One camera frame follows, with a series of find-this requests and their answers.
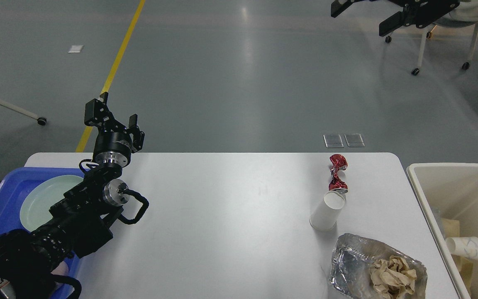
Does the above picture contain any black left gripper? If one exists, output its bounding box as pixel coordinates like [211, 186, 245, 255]
[84, 92, 145, 168]

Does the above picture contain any small beige cup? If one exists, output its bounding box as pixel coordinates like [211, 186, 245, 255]
[310, 191, 346, 231]

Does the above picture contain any crushed red can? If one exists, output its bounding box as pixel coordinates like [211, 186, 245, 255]
[329, 154, 348, 194]

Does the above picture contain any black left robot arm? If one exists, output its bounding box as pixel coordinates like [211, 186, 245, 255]
[0, 91, 149, 299]

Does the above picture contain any grey office chair right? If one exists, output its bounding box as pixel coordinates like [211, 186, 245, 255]
[385, 0, 478, 76]

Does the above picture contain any right floor outlet plate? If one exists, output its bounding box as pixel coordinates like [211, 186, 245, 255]
[344, 134, 366, 147]

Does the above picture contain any left floor outlet plate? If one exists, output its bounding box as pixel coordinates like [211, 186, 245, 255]
[324, 134, 344, 148]

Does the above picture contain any light green plate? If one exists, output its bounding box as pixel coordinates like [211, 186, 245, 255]
[20, 175, 83, 232]

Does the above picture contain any white paper bowl cup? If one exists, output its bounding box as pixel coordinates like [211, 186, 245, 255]
[445, 236, 478, 260]

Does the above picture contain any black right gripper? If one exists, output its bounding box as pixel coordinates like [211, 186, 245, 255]
[331, 0, 460, 37]

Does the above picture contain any blue plastic tray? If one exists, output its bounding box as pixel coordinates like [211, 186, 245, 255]
[0, 167, 83, 234]

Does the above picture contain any silver foil tray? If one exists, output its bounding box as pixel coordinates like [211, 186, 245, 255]
[329, 233, 427, 299]

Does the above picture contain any brown paper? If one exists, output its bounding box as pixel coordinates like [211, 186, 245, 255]
[369, 255, 418, 299]

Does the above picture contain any beige plastic bin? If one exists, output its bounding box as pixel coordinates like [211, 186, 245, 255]
[407, 163, 478, 299]

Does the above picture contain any brown paper bag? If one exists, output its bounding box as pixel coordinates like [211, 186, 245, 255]
[441, 218, 474, 288]

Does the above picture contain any floor outlet plate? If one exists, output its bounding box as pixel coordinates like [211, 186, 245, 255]
[344, 134, 366, 147]
[324, 134, 344, 148]

